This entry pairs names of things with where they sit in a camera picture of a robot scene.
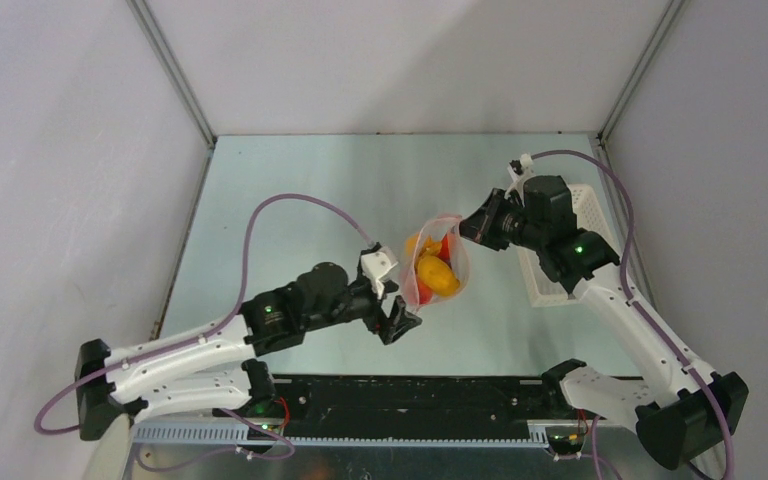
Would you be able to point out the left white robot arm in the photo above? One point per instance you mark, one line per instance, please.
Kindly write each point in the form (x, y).
(219, 365)

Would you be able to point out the orange fried snack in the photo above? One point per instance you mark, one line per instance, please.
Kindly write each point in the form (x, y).
(416, 247)

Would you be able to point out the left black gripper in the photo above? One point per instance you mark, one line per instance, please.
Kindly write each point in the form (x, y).
(399, 321)

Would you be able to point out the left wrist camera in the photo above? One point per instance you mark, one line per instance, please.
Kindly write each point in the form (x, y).
(379, 265)

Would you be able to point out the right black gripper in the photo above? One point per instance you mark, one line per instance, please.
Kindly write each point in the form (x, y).
(490, 220)

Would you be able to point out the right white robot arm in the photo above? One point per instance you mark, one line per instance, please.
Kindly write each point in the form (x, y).
(682, 407)

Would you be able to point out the pink peach top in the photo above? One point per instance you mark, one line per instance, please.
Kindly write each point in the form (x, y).
(425, 295)

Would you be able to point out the clear zip top bag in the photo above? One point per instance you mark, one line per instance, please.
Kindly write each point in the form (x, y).
(436, 227)

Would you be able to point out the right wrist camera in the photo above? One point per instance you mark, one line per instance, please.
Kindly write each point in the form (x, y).
(519, 170)

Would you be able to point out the red chili pepper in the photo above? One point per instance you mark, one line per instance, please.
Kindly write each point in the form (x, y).
(445, 248)

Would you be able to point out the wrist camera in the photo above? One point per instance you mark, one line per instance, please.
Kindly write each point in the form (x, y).
(379, 265)
(519, 170)

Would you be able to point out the yellow mango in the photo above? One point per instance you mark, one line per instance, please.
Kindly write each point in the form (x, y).
(437, 275)

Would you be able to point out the white plastic basket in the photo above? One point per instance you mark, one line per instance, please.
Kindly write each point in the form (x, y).
(551, 274)

